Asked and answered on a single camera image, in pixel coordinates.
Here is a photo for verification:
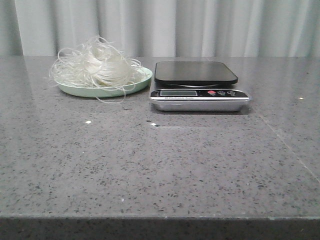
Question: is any white vermicelli noodle bundle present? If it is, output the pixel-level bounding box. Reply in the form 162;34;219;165
48;36;144;103

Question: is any light green round plate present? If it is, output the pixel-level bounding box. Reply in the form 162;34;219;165
57;67;153;98

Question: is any black silver kitchen scale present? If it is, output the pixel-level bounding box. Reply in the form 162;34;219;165
149;61;251;112

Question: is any white pleated curtain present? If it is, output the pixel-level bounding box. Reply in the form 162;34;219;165
0;0;320;57

